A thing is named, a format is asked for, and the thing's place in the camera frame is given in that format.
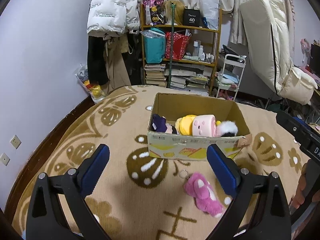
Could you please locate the pink plush bear keychain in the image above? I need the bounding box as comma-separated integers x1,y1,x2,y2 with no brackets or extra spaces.
178,170,223,218

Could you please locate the green pole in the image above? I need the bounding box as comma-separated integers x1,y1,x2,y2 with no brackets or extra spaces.
167,2,176,88

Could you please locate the white rolling cart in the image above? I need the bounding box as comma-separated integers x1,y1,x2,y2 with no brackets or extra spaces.
214,54,246,101

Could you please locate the beige trench coat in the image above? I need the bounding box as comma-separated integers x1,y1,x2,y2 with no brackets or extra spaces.
103,34,131,95

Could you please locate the purple haired plush doll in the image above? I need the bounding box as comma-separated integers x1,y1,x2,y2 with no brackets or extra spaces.
151,114,177,134

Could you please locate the stack of books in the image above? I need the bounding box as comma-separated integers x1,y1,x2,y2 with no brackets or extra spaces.
144,64,167,87

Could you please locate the person's right hand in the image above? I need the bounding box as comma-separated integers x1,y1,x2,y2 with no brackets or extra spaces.
291,163,308,209

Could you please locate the cream recliner chair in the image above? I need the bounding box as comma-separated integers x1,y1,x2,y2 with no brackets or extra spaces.
239,0,317,105

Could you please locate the teal bag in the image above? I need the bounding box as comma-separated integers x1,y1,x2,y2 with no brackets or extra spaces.
141,28,166,64

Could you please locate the open cardboard box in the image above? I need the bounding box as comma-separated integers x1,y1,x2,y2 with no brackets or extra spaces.
148,93,252,160

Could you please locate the white puffer jacket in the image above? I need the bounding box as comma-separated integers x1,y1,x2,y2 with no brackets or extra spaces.
87,0,140,40

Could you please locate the yellow plush bear toy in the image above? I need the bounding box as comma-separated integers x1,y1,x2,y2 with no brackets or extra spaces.
175,114,222,136

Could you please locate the white fluffy plush toy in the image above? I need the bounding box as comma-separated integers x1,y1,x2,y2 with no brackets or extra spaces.
215,121,238,137

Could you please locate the white plastic bag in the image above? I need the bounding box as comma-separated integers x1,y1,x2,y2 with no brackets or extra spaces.
199,0,219,30

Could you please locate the wooden bookshelf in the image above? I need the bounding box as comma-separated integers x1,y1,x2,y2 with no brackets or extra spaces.
142,9,222,95

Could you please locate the beige patterned blanket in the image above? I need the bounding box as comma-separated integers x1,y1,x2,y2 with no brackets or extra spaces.
11,84,313,240

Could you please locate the black box marked 40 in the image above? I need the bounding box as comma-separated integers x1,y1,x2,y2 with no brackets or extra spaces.
183,8,201,27

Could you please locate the pink swiss roll plush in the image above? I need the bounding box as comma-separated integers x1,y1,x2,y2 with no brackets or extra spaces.
192,114,216,138

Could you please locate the red patterned bag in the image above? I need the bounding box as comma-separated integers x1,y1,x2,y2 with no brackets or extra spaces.
165,32,191,60

